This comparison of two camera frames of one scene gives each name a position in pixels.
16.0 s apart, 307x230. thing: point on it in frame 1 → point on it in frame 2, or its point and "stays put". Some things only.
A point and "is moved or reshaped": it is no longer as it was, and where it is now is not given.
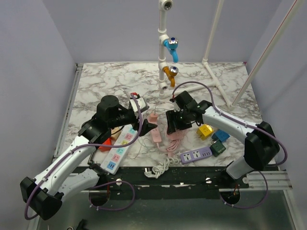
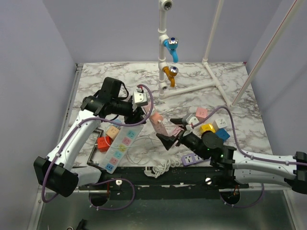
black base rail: (196, 183) stays put
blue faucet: (171, 44) stays put
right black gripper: (171, 116) → (168, 141)
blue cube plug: (221, 135) stays put
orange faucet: (171, 72) stays put
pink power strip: (156, 132) is moved or reshaped
